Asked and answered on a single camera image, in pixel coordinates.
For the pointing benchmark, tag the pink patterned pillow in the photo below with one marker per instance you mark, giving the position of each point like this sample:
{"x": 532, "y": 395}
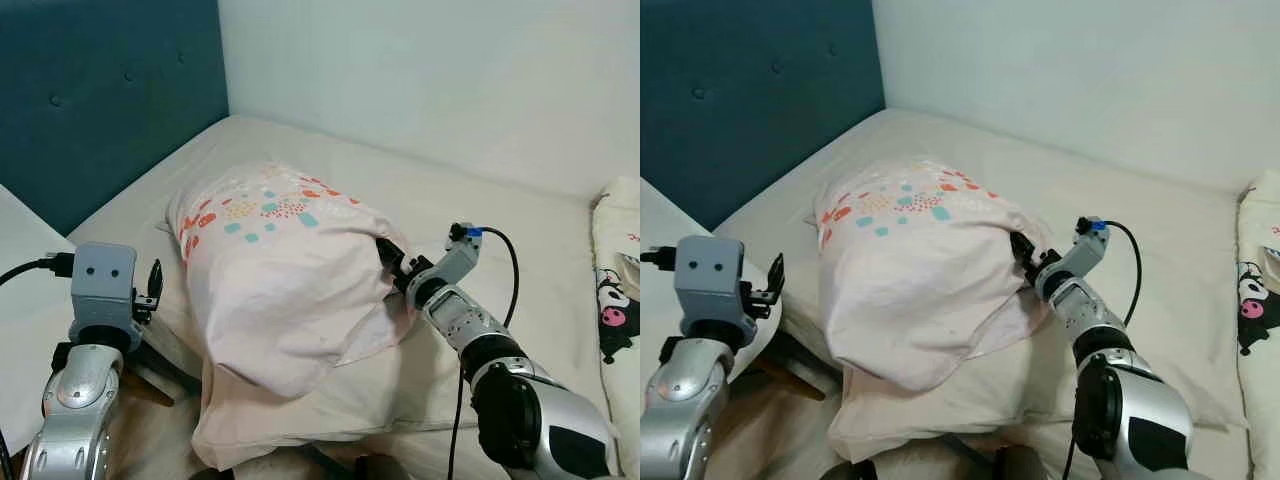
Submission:
{"x": 920, "y": 280}
{"x": 280, "y": 280}

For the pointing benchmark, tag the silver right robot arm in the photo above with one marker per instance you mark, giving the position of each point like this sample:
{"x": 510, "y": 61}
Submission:
{"x": 1130, "y": 400}
{"x": 520, "y": 400}

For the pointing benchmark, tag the cream cartoon print pillow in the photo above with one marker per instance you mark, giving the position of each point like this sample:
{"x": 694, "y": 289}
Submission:
{"x": 615, "y": 300}
{"x": 1258, "y": 300}

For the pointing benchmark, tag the cream bed mattress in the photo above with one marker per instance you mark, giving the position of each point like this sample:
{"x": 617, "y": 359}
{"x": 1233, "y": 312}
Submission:
{"x": 480, "y": 200}
{"x": 1130, "y": 190}

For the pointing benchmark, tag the blue tufted headboard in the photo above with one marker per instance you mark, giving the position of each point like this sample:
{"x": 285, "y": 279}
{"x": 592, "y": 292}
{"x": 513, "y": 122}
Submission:
{"x": 100, "y": 100}
{"x": 760, "y": 100}

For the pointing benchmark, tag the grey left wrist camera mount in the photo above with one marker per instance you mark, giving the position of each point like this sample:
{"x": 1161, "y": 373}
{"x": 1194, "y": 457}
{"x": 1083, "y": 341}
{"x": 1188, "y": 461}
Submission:
{"x": 105, "y": 280}
{"x": 710, "y": 275}

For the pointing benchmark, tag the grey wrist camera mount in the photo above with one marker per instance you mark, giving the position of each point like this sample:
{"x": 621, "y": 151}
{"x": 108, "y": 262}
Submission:
{"x": 105, "y": 280}
{"x": 455, "y": 262}
{"x": 710, "y": 275}
{"x": 1085, "y": 250}

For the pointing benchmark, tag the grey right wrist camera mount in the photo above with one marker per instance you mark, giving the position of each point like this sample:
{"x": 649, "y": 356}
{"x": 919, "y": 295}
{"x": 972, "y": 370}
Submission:
{"x": 1085, "y": 250}
{"x": 455, "y": 262}

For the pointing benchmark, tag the brown wooden bed frame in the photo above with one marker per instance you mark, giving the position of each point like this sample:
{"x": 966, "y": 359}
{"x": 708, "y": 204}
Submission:
{"x": 790, "y": 375}
{"x": 150, "y": 385}

